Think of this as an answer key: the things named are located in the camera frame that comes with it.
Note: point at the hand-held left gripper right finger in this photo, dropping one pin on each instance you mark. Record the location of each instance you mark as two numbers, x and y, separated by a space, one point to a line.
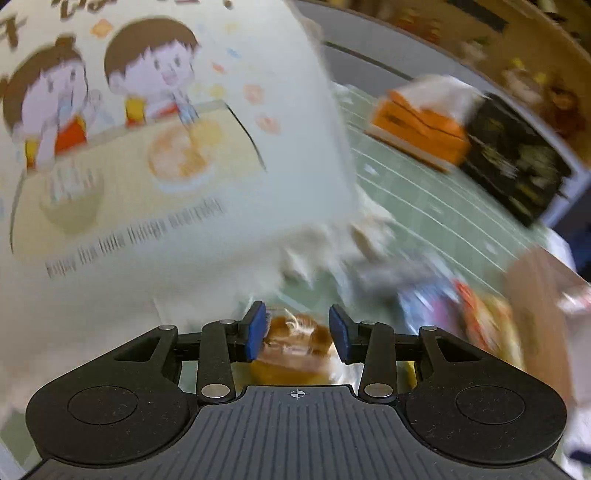
339 333

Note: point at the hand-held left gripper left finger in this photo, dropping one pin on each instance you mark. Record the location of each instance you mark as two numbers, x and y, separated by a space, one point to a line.
257 330

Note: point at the bread bun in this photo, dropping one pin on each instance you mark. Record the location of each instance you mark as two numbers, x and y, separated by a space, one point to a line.
295 346

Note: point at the red yellow snack packet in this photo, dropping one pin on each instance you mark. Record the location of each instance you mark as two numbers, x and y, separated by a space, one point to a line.
489 318

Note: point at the brown cardboard box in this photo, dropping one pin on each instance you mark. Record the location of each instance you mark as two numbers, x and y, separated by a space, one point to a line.
535 314

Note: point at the blue snack packet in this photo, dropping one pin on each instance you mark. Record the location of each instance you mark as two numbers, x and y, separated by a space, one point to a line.
429 300

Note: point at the green checkered tablecloth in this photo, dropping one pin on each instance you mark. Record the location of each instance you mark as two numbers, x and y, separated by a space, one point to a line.
415 198

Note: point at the white cartoon printed bag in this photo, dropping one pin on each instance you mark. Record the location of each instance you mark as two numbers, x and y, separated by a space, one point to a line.
161 138

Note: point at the orange box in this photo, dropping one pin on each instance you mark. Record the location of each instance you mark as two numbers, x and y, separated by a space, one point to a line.
420 124

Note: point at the black printed box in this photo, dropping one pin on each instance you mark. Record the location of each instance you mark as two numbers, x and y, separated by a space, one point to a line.
517 157

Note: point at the wooden shelf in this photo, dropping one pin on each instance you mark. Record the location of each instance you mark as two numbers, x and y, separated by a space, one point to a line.
508 41

